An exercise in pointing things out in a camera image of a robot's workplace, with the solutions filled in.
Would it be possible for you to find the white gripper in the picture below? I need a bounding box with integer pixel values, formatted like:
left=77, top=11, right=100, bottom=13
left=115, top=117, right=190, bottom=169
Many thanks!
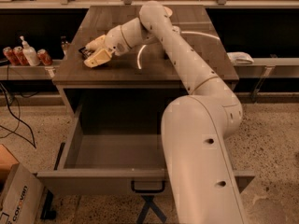
left=84, top=25, right=129, bottom=68

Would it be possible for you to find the black rxbar chocolate bar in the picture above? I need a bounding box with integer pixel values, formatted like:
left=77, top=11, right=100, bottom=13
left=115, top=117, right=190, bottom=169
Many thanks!
left=78, top=48, right=93, bottom=60

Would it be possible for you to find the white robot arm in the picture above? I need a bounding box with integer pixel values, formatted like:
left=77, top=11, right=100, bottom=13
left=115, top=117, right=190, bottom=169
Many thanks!
left=85, top=1, right=248, bottom=224

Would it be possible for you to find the grey drawer cabinet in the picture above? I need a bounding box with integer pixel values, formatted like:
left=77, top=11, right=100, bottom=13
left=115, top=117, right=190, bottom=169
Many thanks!
left=51, top=5, right=240, bottom=119

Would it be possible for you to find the open grey top drawer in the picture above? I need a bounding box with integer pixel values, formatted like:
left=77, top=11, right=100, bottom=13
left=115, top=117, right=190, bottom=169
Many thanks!
left=38, top=89, right=250, bottom=195

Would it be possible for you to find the small clear bottle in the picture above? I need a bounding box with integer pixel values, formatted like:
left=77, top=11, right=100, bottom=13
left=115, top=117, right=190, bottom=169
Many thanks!
left=61, top=36, right=69, bottom=54

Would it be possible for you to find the red soda can right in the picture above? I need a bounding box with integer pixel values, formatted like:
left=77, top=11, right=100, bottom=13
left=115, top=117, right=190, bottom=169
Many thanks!
left=37, top=49, right=52, bottom=65

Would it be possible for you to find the red soda can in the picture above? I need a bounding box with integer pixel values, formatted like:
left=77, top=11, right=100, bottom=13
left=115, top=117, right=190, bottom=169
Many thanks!
left=3, top=47, right=20, bottom=65
left=37, top=49, right=52, bottom=65
left=13, top=46, right=29, bottom=65

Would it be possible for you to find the white pump bottle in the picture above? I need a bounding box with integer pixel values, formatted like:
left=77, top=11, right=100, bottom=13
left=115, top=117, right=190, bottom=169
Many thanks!
left=20, top=35, right=40, bottom=66

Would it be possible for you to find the white ceramic bowl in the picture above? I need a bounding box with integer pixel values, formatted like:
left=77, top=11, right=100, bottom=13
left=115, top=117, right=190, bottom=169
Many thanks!
left=164, top=7, right=173, bottom=17

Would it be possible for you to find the green white soda can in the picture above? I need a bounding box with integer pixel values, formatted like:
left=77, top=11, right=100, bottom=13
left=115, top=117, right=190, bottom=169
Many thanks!
left=172, top=26, right=181, bottom=35

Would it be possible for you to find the red soda can middle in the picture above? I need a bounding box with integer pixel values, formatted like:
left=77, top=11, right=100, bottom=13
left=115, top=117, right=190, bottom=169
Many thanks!
left=13, top=46, right=29, bottom=65

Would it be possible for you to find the red soda can left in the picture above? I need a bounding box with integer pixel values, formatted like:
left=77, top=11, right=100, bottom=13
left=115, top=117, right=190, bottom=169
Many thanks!
left=3, top=47, right=20, bottom=65

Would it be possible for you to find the grey side shelf left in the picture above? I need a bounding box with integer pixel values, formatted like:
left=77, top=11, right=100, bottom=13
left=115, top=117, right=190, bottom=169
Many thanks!
left=0, top=60, right=61, bottom=81

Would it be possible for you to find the grey side shelf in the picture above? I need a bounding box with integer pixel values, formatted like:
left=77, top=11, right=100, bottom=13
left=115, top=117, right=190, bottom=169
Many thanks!
left=0, top=60, right=61, bottom=81
left=235, top=58, right=299, bottom=78

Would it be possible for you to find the white folded cloth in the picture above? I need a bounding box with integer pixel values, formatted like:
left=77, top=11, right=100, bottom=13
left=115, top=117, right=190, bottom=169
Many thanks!
left=227, top=51, right=254, bottom=64

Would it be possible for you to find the cardboard box with logo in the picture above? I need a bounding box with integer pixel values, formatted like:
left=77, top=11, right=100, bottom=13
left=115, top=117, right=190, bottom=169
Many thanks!
left=0, top=143, right=45, bottom=224

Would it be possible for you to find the grey side shelf right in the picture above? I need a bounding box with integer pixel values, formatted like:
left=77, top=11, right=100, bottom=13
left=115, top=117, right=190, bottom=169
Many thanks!
left=235, top=58, right=299, bottom=78

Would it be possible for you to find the black floor cable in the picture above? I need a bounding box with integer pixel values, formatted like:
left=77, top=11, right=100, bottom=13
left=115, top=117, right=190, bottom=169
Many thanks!
left=0, top=64, right=39, bottom=149

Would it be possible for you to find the black drawer handle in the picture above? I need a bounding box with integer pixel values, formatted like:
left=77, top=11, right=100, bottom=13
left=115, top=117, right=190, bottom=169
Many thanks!
left=131, top=180, right=165, bottom=194

